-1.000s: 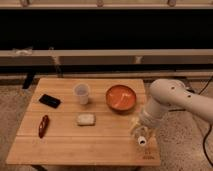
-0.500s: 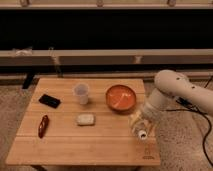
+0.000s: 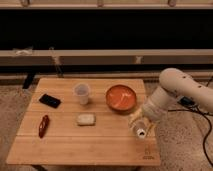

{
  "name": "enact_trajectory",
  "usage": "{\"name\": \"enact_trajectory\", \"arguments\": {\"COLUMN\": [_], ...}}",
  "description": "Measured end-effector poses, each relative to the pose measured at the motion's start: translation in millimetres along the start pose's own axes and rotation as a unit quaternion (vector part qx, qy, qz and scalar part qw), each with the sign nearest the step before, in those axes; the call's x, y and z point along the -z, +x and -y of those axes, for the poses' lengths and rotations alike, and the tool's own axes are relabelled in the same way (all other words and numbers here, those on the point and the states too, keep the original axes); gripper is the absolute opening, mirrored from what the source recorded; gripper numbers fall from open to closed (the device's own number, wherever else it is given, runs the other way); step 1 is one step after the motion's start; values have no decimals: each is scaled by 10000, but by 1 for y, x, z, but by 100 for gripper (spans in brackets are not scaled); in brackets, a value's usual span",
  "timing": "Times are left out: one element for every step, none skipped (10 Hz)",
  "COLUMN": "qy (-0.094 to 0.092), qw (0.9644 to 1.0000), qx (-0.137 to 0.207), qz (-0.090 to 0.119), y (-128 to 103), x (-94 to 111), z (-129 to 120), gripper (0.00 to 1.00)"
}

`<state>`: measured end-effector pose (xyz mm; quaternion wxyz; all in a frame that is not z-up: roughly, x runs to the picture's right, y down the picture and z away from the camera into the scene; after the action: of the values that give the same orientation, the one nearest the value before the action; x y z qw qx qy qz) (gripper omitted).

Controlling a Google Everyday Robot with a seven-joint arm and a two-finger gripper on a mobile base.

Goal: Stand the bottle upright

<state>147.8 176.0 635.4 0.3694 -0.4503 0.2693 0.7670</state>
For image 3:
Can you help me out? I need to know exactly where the orange bowl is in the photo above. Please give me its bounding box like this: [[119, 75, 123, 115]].
[[105, 85, 137, 112]]

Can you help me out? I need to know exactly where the red chili pepper toy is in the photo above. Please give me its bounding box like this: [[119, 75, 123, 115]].
[[39, 115, 49, 138]]

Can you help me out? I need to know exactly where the white sponge block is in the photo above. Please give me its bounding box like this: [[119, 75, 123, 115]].
[[77, 114, 96, 126]]

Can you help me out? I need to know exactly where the black cable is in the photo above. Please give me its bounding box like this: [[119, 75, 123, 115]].
[[168, 76, 213, 168]]

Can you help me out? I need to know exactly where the black smartphone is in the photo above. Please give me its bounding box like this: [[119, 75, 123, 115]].
[[39, 94, 61, 108]]

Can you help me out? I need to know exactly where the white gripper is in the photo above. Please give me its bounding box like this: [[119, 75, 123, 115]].
[[129, 109, 153, 131]]

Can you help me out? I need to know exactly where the black power box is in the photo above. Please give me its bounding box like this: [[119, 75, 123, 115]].
[[180, 97, 195, 107]]

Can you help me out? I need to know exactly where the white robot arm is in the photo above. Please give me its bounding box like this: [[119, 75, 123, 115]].
[[129, 68, 213, 128]]

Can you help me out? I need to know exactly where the clear plastic cup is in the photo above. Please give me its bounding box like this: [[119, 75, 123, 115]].
[[74, 83, 90, 105]]

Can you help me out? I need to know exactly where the clear plastic bottle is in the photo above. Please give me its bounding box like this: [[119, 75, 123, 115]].
[[131, 120, 148, 139]]

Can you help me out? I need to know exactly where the wooden table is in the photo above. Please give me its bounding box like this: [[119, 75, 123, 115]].
[[7, 78, 160, 166]]

